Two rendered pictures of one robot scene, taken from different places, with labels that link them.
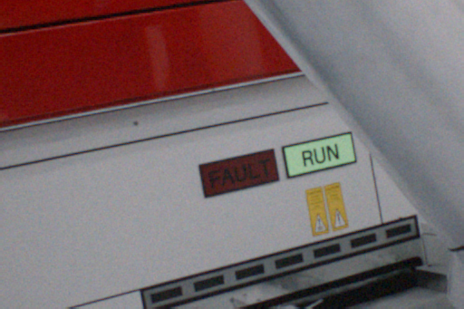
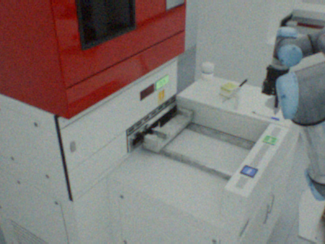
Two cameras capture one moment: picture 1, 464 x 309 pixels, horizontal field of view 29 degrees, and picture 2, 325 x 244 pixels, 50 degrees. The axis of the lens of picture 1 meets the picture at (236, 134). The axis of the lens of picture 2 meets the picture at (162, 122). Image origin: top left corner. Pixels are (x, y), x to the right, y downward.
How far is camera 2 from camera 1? 101 cm
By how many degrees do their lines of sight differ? 43
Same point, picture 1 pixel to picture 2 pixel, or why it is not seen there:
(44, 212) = (109, 115)
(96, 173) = (119, 100)
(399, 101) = not seen: outside the picture
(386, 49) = not seen: outside the picture
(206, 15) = (151, 50)
